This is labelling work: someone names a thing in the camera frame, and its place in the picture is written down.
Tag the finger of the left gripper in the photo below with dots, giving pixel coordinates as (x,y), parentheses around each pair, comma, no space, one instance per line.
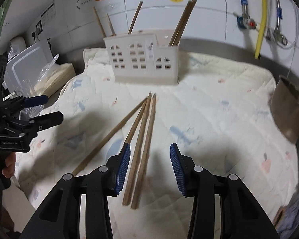
(40,123)
(35,100)

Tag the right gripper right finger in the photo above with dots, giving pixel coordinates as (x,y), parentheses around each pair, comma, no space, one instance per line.
(242,216)

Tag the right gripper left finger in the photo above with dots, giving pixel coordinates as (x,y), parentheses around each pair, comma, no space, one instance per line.
(59,213)

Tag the wooden chopstick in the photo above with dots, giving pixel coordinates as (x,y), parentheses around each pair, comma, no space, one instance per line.
(136,122)
(135,17)
(99,22)
(145,157)
(137,154)
(182,21)
(106,139)
(110,25)
(187,19)

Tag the left hand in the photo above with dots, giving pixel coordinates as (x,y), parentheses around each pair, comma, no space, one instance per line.
(9,166)

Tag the white plastic storage box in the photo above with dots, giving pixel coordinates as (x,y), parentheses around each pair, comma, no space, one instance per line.
(23,71)

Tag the beige box in plastic bag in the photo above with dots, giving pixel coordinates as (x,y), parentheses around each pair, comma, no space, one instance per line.
(53,77)

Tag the white appliance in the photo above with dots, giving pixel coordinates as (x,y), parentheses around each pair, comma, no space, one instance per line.
(17,45)

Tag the white quilted patterned mat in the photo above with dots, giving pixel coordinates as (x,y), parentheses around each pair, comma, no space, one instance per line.
(218,114)

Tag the beige plastic utensil holder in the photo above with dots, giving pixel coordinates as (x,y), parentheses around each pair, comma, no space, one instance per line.
(144,57)

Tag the stainless steel pot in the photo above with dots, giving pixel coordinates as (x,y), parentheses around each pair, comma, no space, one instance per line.
(284,107)

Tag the metal angle valve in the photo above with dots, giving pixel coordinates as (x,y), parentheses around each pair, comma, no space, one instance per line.
(278,37)

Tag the white wall socket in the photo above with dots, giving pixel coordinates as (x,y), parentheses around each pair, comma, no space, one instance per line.
(38,29)

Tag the red handled water valve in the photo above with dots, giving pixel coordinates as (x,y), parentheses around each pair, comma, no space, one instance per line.
(245,22)

